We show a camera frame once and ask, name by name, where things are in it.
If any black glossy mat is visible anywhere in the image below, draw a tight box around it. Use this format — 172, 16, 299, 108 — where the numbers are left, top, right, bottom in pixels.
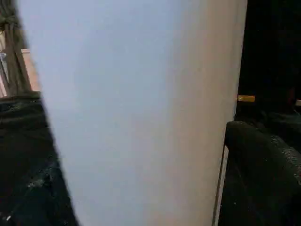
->
0, 93, 301, 226

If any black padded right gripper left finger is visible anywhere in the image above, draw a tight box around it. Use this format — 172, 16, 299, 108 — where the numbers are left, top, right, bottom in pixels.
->
0, 150, 79, 226

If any black backdrop cloth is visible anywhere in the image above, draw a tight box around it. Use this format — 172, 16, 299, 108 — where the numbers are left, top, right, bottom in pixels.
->
236, 0, 301, 113

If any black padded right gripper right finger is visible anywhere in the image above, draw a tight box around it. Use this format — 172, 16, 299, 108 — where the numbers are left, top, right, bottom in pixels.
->
218, 121, 301, 226

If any white plastic table leg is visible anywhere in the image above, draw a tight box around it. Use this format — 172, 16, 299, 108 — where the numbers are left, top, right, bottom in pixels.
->
16, 0, 249, 226

